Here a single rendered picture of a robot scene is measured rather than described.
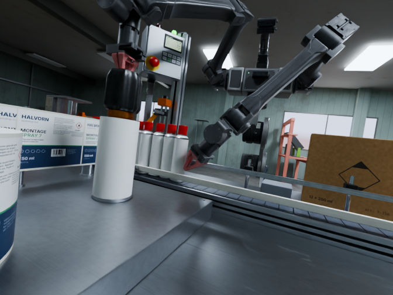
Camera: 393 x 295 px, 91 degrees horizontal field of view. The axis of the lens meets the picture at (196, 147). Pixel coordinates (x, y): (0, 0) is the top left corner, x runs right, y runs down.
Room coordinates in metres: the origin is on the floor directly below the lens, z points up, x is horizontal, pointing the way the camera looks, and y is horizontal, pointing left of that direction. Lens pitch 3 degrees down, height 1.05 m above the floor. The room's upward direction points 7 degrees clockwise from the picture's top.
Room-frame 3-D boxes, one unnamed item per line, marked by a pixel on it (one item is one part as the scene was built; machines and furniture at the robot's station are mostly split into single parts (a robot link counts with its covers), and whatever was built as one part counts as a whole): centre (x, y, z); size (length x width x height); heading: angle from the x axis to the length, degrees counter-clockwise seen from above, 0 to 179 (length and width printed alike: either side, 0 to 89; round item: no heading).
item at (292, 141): (6.09, -3.37, 0.99); 1.53 x 1.40 x 1.97; 162
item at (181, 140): (0.71, 0.06, 0.98); 0.05 x 0.05 x 0.20
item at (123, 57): (0.59, 0.25, 1.23); 0.07 x 0.07 x 0.09; 67
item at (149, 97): (0.91, 0.25, 1.18); 0.04 x 0.04 x 0.21
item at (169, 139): (0.73, 0.10, 0.98); 0.05 x 0.05 x 0.20
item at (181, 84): (0.90, 0.12, 1.16); 0.04 x 0.04 x 0.67; 65
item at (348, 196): (0.55, -0.46, 0.91); 0.07 x 0.03 x 0.17; 155
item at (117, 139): (0.46, 0.19, 1.03); 0.09 x 0.09 x 0.30
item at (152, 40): (0.87, 0.20, 1.38); 0.17 x 0.10 x 0.19; 120
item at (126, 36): (0.59, 0.24, 1.30); 0.10 x 0.07 x 0.07; 67
